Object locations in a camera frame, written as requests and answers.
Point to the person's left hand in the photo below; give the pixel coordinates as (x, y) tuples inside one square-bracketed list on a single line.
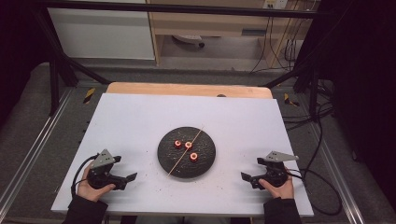
[(90, 193)]

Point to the yellow black striped tape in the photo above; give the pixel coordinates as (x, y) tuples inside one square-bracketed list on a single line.
[(289, 100), (89, 95)]

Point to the white power strip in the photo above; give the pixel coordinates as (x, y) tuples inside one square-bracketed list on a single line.
[(275, 3)]

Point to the black curtain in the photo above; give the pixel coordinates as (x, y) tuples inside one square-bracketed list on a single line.
[(364, 77), (17, 53)]

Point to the white cabinet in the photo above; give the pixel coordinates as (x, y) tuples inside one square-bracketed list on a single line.
[(101, 32)]

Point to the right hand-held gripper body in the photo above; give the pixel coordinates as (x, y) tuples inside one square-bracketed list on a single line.
[(275, 175)]

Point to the person's right hand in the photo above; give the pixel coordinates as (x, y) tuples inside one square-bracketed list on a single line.
[(283, 191)]

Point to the black metal frame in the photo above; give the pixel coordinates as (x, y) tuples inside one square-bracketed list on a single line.
[(174, 8)]

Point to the light wooden desk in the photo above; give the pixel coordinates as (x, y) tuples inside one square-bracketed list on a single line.
[(205, 23)]

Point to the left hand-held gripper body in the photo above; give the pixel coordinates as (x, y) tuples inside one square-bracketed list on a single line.
[(99, 179)]

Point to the grey object under desk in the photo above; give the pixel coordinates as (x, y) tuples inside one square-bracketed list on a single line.
[(188, 39)]

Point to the light wooden table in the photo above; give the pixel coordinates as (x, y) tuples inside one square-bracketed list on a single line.
[(186, 89)]

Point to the thin bamboo skewer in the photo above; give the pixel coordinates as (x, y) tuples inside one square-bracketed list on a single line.
[(182, 156)]

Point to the aluminium floor rail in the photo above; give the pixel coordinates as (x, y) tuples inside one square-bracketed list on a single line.
[(336, 174), (37, 146)]

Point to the red cored hawthorn fruit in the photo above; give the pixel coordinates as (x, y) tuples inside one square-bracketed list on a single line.
[(188, 145), (193, 157), (177, 143)]

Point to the black round slate plate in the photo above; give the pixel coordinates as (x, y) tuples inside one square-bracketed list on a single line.
[(172, 163)]

